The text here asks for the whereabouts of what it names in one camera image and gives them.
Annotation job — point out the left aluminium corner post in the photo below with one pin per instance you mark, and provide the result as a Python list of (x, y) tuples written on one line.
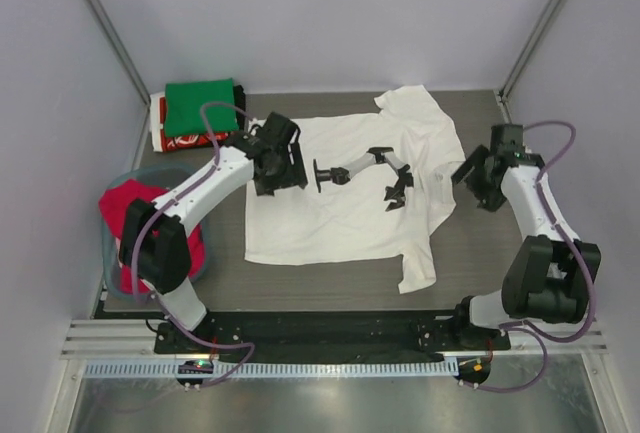
[(106, 26)]

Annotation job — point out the grey laundry basket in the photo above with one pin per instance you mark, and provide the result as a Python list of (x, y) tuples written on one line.
[(166, 176)]

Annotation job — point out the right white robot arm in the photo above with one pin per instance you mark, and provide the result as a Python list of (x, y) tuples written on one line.
[(549, 289)]

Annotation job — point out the folded white t-shirt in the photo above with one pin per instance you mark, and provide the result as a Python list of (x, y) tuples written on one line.
[(155, 123)]

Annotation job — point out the folded red printed t-shirt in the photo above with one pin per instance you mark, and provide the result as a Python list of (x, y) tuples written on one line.
[(172, 144)]

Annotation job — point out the pink t-shirt in basket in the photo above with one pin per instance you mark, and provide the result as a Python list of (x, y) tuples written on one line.
[(113, 205)]

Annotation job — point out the white printed t-shirt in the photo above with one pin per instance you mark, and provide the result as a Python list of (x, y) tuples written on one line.
[(335, 223)]

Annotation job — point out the slotted grey cable duct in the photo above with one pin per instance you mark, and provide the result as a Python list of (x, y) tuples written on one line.
[(201, 369)]

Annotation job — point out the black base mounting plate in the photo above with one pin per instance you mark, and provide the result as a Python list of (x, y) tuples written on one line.
[(329, 338)]

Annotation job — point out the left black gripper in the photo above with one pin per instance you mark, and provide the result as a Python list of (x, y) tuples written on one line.
[(268, 186)]

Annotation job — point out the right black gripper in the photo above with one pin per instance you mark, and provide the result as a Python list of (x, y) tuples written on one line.
[(489, 199)]

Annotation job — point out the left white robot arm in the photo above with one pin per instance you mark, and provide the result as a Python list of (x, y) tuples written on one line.
[(154, 241)]

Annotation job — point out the right aluminium corner post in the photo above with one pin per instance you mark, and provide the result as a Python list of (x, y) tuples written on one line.
[(541, 27)]

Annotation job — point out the aluminium corner post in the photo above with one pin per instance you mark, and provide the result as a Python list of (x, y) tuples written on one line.
[(106, 26), (541, 27)]

